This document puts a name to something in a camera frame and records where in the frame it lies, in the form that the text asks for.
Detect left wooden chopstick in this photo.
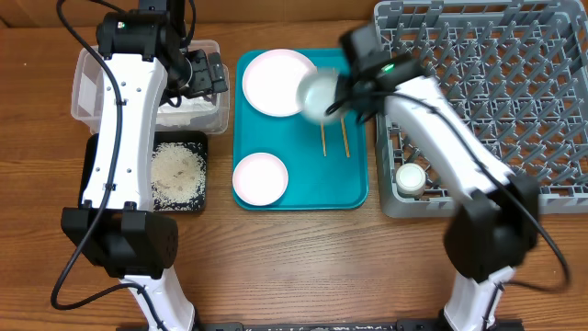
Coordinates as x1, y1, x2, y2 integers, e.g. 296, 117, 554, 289
320, 122, 327, 157

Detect grey dishwasher rack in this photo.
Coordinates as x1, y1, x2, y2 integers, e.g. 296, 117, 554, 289
373, 0, 587, 214

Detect teal serving tray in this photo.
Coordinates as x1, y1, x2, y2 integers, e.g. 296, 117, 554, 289
232, 50, 369, 211

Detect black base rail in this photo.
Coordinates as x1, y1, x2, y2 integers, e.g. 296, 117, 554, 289
117, 316, 525, 331

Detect right wooden chopstick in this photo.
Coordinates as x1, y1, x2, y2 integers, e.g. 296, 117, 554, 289
340, 118, 350, 158

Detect white cup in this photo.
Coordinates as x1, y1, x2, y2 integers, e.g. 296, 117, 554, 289
395, 163, 426, 199

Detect grey bowl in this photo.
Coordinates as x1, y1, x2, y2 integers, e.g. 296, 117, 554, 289
297, 69, 341, 124

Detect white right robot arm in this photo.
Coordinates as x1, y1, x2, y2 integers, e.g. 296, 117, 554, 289
326, 26, 539, 330

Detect small white rice plate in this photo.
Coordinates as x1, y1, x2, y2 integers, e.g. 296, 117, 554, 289
232, 153, 288, 206

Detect large white plate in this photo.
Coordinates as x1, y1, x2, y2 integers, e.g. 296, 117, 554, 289
242, 49, 317, 118

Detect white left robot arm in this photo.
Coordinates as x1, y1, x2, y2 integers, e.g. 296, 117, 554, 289
61, 1, 228, 330

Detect black food waste tray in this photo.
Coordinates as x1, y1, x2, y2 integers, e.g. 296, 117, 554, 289
77, 131, 209, 215

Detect wooden chopstick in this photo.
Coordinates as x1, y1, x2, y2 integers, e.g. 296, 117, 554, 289
320, 122, 327, 157
340, 118, 350, 158

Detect white crumpled tissue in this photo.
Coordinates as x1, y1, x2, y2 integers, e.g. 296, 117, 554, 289
156, 97, 219, 127

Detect spilled rice pile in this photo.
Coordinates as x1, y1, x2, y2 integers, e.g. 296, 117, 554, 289
150, 142, 207, 211

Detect clear plastic waste bin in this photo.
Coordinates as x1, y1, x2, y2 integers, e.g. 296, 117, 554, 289
71, 50, 231, 134

